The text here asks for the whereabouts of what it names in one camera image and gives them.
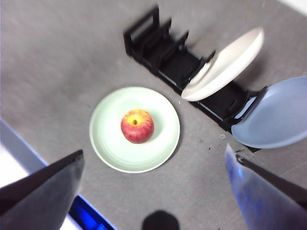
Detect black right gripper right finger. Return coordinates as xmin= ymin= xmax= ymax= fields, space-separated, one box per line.
xmin=224 ymin=143 xmax=307 ymax=230

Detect blue plate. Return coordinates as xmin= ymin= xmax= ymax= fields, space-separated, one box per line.
xmin=231 ymin=76 xmax=307 ymax=150

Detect black plate rack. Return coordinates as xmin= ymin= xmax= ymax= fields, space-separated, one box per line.
xmin=123 ymin=4 xmax=271 ymax=154

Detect green plate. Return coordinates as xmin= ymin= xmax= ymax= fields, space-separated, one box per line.
xmin=89 ymin=86 xmax=181 ymax=173

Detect cream white plate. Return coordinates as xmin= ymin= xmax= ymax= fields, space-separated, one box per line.
xmin=181 ymin=26 xmax=265 ymax=102

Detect red apple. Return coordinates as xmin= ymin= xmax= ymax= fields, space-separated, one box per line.
xmin=120 ymin=109 xmax=154 ymax=144

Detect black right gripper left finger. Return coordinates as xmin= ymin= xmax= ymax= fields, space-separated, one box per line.
xmin=0 ymin=149 xmax=85 ymax=230

